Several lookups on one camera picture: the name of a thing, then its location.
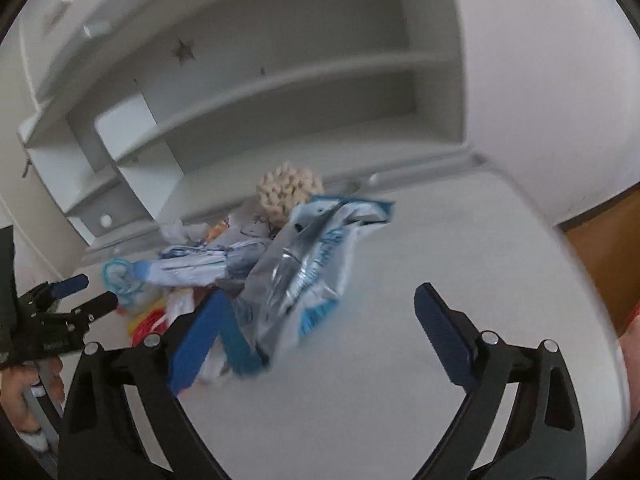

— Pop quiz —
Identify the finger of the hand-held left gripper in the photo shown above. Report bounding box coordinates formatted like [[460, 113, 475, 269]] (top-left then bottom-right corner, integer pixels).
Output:
[[47, 274, 91, 299], [67, 291, 120, 326]]

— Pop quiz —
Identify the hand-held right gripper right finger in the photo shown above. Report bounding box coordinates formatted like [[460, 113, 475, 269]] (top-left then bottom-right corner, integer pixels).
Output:
[[414, 282, 589, 480]]

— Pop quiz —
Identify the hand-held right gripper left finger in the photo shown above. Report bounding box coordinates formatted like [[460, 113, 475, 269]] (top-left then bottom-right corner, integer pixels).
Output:
[[57, 289, 237, 480]]

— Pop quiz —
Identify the silver and blue snack bag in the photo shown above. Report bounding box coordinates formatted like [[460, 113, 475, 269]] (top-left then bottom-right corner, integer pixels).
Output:
[[220, 195, 396, 378]]

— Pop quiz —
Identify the person's left hand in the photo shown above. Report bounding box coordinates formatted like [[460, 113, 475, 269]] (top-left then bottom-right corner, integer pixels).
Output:
[[0, 357, 66, 433]]

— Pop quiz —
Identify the yellow and red wrapper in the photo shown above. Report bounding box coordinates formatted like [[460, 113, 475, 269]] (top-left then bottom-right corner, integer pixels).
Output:
[[127, 305, 171, 347]]

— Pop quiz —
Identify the white and blue wrapper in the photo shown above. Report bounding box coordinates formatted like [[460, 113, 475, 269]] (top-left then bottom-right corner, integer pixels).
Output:
[[149, 240, 273, 287]]

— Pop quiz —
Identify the white crumpled tissue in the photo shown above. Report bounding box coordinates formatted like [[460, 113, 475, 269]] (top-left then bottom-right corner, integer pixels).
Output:
[[160, 219, 207, 247]]

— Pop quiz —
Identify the grey and white wrapper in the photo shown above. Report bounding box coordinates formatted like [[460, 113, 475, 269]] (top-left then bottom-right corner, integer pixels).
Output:
[[227, 199, 274, 247]]

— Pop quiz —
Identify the beige bumpy ball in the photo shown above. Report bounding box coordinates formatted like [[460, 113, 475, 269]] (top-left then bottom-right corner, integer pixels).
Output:
[[256, 161, 326, 223]]

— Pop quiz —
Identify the white shelf unit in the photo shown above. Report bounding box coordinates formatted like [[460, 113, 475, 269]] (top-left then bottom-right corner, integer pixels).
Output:
[[15, 0, 488, 256]]

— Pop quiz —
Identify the blue net ring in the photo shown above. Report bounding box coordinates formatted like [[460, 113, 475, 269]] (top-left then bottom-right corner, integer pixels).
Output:
[[102, 256, 151, 309]]

